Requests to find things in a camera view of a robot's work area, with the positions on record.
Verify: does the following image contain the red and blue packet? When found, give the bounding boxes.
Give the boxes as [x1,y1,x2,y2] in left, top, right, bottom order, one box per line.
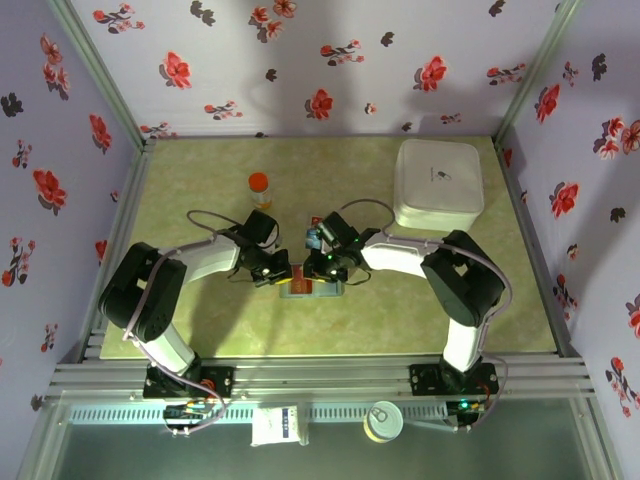
[289,264,313,297]

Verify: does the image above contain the orange pill bottle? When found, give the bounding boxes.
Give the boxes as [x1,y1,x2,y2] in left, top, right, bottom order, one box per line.
[248,172,274,211]

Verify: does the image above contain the white zip storage case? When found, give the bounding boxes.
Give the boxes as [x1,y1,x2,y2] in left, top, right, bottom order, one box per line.
[392,138,486,234]

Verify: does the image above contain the white paper packet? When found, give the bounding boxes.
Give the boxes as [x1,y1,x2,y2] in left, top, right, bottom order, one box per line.
[249,405,311,448]

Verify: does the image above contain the tin can with pull tab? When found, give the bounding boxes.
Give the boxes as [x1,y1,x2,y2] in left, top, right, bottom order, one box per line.
[362,399,405,444]

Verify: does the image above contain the black electronics board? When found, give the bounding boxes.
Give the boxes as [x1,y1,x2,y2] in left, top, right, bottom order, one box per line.
[446,397,489,432]
[163,398,212,437]

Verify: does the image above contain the aluminium frame rail wide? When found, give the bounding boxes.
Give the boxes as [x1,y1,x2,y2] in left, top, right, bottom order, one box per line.
[47,353,597,401]

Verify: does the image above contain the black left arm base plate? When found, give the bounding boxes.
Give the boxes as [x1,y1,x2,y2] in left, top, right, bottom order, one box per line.
[143,364,235,400]

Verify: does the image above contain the lavender left arm cable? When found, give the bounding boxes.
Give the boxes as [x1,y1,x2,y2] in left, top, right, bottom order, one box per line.
[122,209,230,437]

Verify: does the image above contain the lavender arm cable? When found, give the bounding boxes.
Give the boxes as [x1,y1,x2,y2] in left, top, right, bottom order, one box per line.
[327,198,514,432]
[122,209,230,437]

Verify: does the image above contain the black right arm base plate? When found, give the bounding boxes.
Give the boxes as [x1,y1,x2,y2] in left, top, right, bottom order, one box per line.
[409,363,499,397]

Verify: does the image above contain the aluminium side rail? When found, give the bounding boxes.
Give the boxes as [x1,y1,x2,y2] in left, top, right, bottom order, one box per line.
[492,134,584,359]
[82,138,157,364]

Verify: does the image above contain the white slotted cable duct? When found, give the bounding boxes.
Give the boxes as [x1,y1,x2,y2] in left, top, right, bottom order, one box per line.
[68,402,451,425]

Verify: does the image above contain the lavender right arm cable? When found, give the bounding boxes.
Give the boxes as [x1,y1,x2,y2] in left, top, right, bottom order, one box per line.
[327,198,514,432]

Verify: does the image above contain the aluminium frame post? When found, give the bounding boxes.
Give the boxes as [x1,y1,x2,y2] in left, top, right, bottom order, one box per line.
[45,0,157,151]
[493,0,585,144]

